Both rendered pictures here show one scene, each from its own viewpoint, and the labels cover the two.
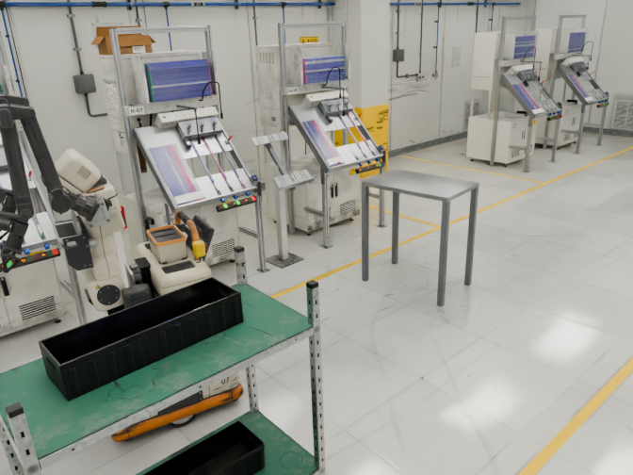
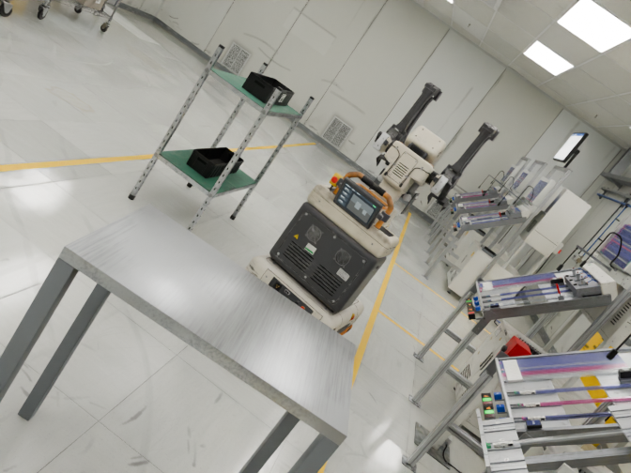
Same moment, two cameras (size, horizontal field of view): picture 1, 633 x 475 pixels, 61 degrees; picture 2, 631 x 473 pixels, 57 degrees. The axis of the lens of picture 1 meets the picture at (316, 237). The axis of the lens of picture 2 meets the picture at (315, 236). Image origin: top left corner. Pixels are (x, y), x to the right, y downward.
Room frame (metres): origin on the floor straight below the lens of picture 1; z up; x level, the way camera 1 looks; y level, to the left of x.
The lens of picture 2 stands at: (4.65, -1.63, 1.40)
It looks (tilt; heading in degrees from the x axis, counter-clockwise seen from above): 15 degrees down; 134
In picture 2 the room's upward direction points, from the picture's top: 36 degrees clockwise
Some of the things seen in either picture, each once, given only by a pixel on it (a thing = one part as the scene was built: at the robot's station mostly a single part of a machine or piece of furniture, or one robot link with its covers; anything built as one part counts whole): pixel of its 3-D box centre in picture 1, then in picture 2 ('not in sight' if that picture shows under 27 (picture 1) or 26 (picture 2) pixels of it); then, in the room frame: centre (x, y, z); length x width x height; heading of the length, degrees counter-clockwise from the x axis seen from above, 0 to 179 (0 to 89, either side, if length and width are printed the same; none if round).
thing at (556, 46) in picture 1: (558, 82); not in sight; (8.43, -3.79, 0.95); 1.36 x 0.82 x 1.90; 41
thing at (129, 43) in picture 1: (140, 39); not in sight; (4.35, 1.28, 1.82); 0.68 x 0.30 x 0.20; 131
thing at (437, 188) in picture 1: (417, 234); (153, 419); (3.70, -0.75, 0.40); 0.70 x 0.45 x 0.80; 48
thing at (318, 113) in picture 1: (324, 161); not in sight; (5.06, -0.11, 0.65); 1.01 x 0.73 x 1.29; 41
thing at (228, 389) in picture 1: (164, 369); (303, 296); (2.44, 0.85, 0.16); 0.67 x 0.64 x 0.25; 119
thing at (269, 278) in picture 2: not in sight; (290, 297); (2.62, 0.58, 0.23); 0.41 x 0.02 x 0.08; 29
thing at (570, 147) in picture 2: not in sight; (572, 150); (1.08, 4.60, 2.10); 0.58 x 0.14 x 0.41; 131
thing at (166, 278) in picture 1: (170, 295); (338, 242); (2.48, 0.77, 0.59); 0.55 x 0.34 x 0.83; 29
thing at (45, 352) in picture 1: (149, 331); (269, 90); (1.43, 0.52, 1.01); 0.57 x 0.17 x 0.11; 132
